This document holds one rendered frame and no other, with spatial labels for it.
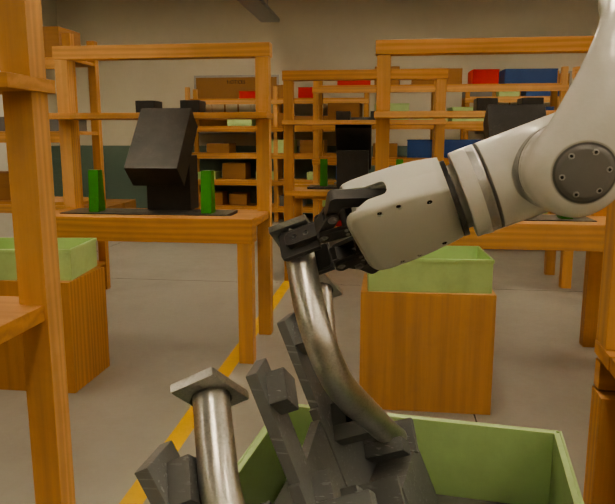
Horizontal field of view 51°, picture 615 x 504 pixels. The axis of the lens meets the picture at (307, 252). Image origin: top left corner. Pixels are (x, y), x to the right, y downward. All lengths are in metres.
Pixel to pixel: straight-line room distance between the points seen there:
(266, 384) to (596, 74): 0.39
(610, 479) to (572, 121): 1.36
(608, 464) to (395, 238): 1.25
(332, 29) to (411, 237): 10.74
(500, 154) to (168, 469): 0.38
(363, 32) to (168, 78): 3.46
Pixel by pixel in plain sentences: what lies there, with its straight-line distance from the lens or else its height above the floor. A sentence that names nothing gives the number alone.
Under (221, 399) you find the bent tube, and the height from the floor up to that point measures 1.17.
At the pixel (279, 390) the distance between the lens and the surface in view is 0.63.
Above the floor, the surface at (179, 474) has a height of 1.12.
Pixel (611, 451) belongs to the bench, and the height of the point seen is 0.63.
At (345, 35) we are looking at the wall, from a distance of 11.28.
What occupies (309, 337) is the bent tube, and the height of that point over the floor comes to 1.19.
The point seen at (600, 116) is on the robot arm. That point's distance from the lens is 0.53.
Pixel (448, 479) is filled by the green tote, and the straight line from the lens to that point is 1.03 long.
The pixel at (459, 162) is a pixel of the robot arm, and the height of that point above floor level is 1.35.
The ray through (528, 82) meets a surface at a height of 2.02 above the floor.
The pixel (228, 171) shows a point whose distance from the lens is 10.85.
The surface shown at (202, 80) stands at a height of 2.36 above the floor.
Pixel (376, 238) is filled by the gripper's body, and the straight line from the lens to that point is 0.61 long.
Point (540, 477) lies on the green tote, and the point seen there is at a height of 0.89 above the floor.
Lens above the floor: 1.37
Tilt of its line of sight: 10 degrees down
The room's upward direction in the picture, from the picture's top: straight up
